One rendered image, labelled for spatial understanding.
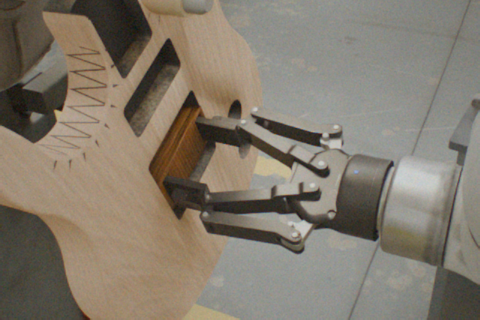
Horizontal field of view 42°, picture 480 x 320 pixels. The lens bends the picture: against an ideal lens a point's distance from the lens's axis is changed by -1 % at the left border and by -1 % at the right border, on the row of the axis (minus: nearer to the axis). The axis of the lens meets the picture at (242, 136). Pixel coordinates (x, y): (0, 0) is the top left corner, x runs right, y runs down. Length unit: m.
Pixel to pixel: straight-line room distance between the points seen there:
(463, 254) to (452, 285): 1.06
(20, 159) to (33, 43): 0.29
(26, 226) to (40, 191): 0.55
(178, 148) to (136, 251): 0.11
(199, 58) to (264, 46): 2.48
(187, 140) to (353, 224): 0.19
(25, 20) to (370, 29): 2.68
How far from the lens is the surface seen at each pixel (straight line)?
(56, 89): 0.89
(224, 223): 0.57
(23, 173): 0.45
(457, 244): 0.53
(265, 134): 0.62
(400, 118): 2.59
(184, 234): 0.67
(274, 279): 1.93
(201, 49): 0.63
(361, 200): 0.54
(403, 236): 0.54
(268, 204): 0.58
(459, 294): 1.60
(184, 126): 0.63
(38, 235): 1.05
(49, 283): 1.12
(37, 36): 0.72
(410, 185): 0.53
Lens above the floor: 1.46
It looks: 36 degrees down
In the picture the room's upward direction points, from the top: 4 degrees counter-clockwise
